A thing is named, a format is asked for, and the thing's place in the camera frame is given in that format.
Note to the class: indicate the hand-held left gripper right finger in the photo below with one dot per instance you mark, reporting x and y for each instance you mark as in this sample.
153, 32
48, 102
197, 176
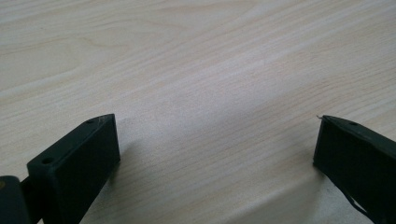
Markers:
358, 161

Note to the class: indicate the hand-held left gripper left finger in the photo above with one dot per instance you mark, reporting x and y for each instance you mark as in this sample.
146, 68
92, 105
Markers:
74, 168

